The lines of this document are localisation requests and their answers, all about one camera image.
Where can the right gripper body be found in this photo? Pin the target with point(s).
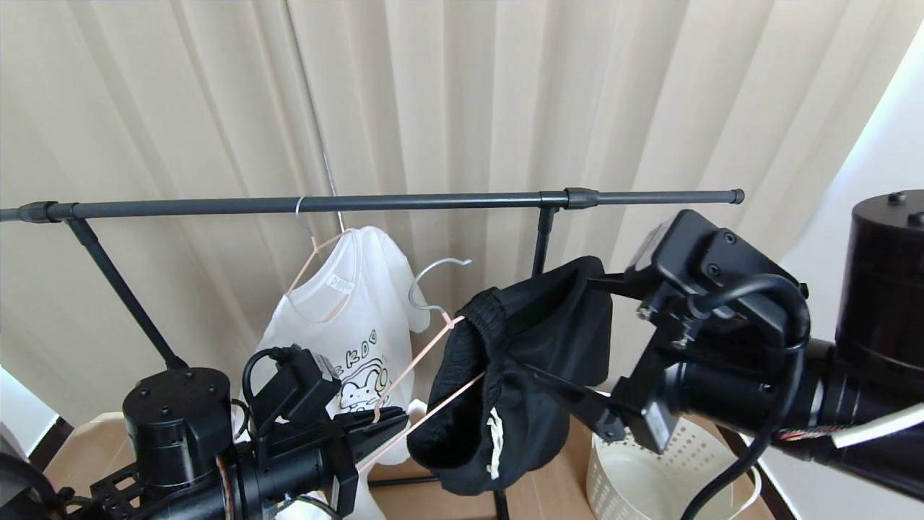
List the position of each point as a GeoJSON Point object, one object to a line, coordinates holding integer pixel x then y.
{"type": "Point", "coordinates": [722, 393]}

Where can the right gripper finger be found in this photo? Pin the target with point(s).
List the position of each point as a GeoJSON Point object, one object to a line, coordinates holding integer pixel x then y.
{"type": "Point", "coordinates": [621, 286]}
{"type": "Point", "coordinates": [585, 404]}

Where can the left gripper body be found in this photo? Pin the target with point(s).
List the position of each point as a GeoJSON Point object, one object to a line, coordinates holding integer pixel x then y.
{"type": "Point", "coordinates": [289, 477]}

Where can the black garment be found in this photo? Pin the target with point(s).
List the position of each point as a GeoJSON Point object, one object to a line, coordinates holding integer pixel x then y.
{"type": "Point", "coordinates": [548, 332]}

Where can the pink clothes hanger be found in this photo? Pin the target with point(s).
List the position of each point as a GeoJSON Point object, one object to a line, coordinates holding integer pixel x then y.
{"type": "Point", "coordinates": [303, 267]}
{"type": "Point", "coordinates": [419, 360]}

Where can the white printed t-shirt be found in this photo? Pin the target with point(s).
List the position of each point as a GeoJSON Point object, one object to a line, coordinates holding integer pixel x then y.
{"type": "Point", "coordinates": [361, 289]}

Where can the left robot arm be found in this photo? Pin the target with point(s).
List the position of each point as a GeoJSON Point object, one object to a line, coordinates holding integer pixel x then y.
{"type": "Point", "coordinates": [173, 419]}

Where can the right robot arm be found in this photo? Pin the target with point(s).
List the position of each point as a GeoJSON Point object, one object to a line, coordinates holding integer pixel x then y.
{"type": "Point", "coordinates": [881, 303]}

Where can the white laundry basket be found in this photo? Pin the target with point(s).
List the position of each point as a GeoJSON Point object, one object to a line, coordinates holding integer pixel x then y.
{"type": "Point", "coordinates": [650, 484]}

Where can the black clothes rack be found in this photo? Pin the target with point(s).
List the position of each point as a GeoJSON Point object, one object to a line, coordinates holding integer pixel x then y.
{"type": "Point", "coordinates": [216, 206]}

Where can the beige curtain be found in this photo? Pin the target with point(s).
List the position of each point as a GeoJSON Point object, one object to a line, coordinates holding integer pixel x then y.
{"type": "Point", "coordinates": [577, 87]}

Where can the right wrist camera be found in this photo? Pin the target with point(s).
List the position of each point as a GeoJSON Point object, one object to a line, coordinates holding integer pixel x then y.
{"type": "Point", "coordinates": [700, 260]}

